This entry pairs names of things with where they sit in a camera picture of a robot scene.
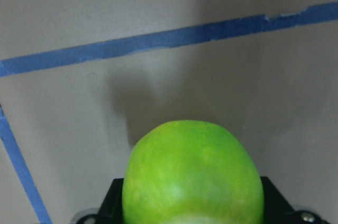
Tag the green apple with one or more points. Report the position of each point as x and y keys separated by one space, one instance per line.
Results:
x=191 y=172

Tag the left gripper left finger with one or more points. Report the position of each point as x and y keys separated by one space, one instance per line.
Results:
x=110 y=211

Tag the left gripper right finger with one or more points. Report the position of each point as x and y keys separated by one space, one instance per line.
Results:
x=279 y=211

